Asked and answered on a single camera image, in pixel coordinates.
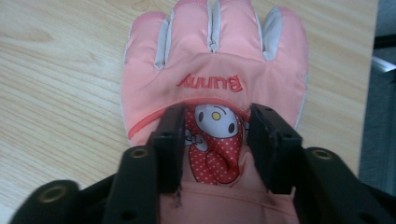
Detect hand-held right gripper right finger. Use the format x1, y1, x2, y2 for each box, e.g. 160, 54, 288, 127
247, 104, 304, 196

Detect pink padded cartoon glove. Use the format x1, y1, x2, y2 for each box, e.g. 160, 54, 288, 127
120, 0, 309, 224

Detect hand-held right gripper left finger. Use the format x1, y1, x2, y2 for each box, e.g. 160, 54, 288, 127
146, 104, 187, 194

